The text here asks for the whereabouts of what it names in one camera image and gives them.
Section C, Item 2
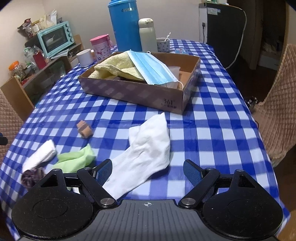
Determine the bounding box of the light green cleaning cloth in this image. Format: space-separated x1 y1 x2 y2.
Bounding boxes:
52 144 96 173

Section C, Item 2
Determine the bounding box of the white small towel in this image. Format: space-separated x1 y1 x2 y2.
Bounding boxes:
22 140 57 172

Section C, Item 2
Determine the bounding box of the white sock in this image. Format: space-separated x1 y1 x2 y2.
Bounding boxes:
103 113 171 199

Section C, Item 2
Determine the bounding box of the purple velvet scrunchie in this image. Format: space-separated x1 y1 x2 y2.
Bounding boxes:
21 167 45 190

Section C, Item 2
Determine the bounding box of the pale yellow towel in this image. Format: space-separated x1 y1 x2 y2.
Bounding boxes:
88 51 144 81

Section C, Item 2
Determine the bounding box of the light blue surgical mask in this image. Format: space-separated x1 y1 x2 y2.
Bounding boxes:
126 50 184 89

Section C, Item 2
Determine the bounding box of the white drawstring cloth bag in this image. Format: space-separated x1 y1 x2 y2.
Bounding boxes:
162 66 180 88

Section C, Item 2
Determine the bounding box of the beige bandage roll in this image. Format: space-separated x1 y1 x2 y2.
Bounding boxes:
76 120 93 138

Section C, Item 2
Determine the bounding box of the blue white checkered tablecloth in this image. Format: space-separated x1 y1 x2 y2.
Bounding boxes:
1 40 280 240

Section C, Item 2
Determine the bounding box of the brown cardboard box tray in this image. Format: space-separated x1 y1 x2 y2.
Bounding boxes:
78 52 201 114

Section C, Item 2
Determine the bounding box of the right quilted brown chair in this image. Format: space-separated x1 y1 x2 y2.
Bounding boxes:
252 44 296 167

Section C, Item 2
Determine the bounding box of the quilted brown chair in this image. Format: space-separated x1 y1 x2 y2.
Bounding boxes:
0 90 23 164
252 44 296 167

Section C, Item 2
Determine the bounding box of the left quilted brown chair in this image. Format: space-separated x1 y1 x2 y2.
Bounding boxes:
0 90 23 164

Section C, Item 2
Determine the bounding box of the white mug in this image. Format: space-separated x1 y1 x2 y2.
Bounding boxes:
76 49 94 68

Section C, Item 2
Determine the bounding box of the wooden shelf cabinet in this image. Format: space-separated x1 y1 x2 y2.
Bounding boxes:
1 35 84 121

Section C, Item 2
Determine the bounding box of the red box on shelf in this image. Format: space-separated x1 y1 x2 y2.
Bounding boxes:
33 51 47 70

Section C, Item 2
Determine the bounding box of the pink hello kitty container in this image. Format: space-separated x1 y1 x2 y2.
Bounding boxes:
90 34 112 62

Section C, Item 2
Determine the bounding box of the orange lid glass jar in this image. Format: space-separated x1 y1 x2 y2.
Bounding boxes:
9 61 26 80

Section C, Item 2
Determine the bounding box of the patterned cup with spoon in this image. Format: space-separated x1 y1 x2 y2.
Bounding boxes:
157 32 171 53

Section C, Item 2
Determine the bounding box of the mint green toaster oven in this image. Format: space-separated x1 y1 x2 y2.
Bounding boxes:
37 21 75 58

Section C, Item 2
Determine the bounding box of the cream white bottle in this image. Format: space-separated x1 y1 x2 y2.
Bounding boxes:
138 18 158 52

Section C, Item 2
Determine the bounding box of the black refrigerator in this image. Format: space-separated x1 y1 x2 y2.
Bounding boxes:
199 3 247 69

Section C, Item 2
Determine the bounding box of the tall blue thermos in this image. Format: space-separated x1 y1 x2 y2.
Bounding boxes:
108 0 142 52

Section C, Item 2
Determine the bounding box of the white power cable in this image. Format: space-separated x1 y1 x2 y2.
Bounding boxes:
225 3 247 70

